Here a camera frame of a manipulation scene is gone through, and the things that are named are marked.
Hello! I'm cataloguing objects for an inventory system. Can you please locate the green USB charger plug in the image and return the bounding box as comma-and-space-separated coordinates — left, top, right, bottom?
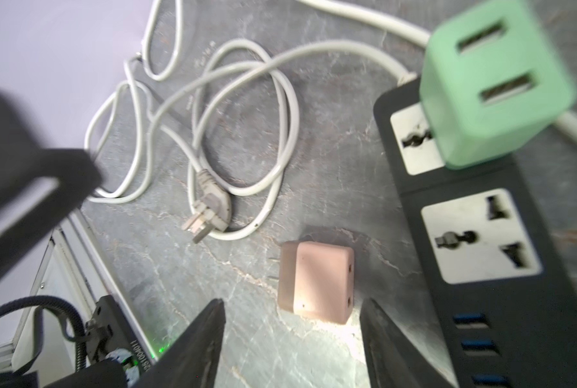
419, 1, 577, 169

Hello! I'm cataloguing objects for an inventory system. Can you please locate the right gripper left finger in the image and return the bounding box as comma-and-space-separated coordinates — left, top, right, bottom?
135, 298, 226, 388

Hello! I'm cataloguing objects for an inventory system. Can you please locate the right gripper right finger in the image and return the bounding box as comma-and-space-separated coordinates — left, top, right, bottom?
360, 298, 451, 388

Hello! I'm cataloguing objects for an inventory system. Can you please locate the pink USB charger plug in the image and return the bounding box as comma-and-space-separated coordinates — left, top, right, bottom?
277, 241, 356, 325

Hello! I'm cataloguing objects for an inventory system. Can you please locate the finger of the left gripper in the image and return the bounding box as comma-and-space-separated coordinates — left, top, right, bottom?
0, 92, 102, 280

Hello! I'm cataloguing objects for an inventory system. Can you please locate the white cable of black strip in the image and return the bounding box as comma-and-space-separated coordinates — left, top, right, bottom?
83, 0, 577, 243

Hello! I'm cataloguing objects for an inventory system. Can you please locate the black power strip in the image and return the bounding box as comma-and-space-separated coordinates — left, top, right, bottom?
373, 80, 577, 387

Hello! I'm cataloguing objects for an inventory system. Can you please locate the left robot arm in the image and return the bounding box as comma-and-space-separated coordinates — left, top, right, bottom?
0, 92, 156, 387

